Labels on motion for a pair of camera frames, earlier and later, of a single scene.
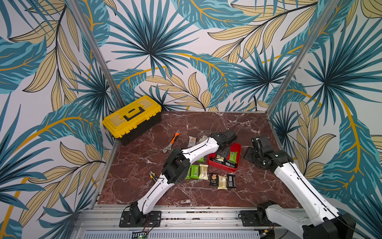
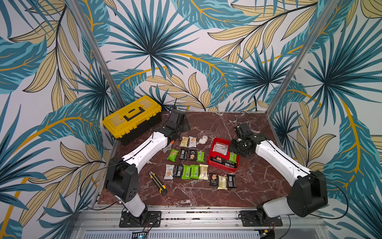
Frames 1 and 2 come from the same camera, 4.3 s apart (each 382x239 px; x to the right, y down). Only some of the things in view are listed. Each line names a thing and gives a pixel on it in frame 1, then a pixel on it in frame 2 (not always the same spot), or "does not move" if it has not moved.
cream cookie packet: (222, 182) does not move
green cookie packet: (194, 172) does not move
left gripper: (226, 154) to (186, 126)
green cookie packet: (188, 177) does not move
